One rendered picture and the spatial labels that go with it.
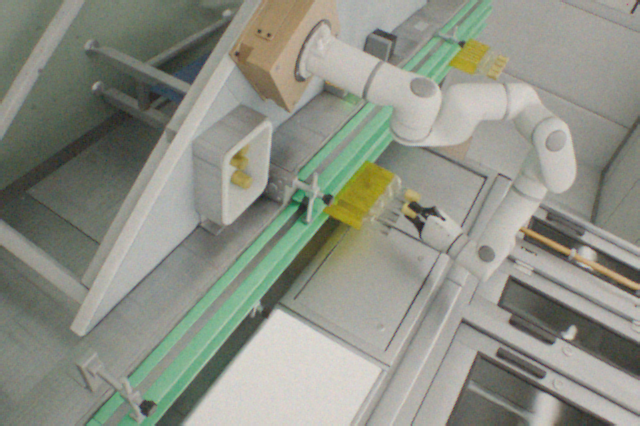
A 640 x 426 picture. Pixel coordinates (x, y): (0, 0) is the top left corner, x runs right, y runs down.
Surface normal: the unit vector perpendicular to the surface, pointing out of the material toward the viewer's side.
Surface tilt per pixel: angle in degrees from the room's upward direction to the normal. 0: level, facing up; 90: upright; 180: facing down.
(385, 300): 91
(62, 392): 90
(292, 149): 90
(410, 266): 90
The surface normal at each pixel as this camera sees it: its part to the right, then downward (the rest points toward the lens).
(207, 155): -0.50, 0.58
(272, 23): -0.19, -0.20
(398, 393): 0.13, -0.68
